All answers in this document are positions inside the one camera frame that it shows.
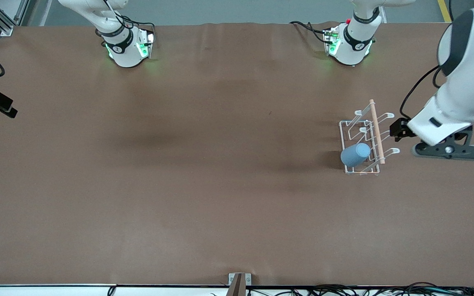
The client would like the black left arm base cable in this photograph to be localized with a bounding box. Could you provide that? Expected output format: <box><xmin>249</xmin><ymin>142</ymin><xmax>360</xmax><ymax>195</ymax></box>
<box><xmin>290</xmin><ymin>21</ymin><xmax>329</xmax><ymax>44</ymax></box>

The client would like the white wire cup rack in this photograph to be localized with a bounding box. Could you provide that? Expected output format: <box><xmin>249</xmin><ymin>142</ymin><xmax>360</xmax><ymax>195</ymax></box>
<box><xmin>339</xmin><ymin>99</ymin><xmax>401</xmax><ymax>176</ymax></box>

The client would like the black right arm base cable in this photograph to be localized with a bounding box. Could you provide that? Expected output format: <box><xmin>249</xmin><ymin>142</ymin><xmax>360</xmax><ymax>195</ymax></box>
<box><xmin>116</xmin><ymin>14</ymin><xmax>156</xmax><ymax>33</ymax></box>

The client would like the black cable bundle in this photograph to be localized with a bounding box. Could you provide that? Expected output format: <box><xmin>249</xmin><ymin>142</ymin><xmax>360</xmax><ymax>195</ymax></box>
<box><xmin>245</xmin><ymin>282</ymin><xmax>474</xmax><ymax>296</ymax></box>

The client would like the small metal bracket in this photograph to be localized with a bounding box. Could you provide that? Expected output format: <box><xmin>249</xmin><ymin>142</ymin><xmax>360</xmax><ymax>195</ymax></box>
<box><xmin>228</xmin><ymin>273</ymin><xmax>252</xmax><ymax>296</ymax></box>

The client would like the black arm base cable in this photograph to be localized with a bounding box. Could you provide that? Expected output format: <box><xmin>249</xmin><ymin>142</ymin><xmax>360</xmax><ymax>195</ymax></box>
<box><xmin>290</xmin><ymin>21</ymin><xmax>329</xmax><ymax>44</ymax></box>
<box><xmin>116</xmin><ymin>14</ymin><xmax>156</xmax><ymax>33</ymax></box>

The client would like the blue plastic cup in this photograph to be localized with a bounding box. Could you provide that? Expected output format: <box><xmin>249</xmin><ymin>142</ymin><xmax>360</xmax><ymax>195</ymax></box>
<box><xmin>340</xmin><ymin>143</ymin><xmax>372</xmax><ymax>168</ymax></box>

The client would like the brown wooden post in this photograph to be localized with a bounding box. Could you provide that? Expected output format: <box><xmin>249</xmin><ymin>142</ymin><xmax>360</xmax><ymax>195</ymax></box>
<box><xmin>231</xmin><ymin>273</ymin><xmax>246</xmax><ymax>296</ymax></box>

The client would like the brown table cover mat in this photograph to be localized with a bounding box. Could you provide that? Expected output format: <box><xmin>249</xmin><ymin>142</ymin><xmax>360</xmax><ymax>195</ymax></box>
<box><xmin>0</xmin><ymin>21</ymin><xmax>474</xmax><ymax>287</ymax></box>

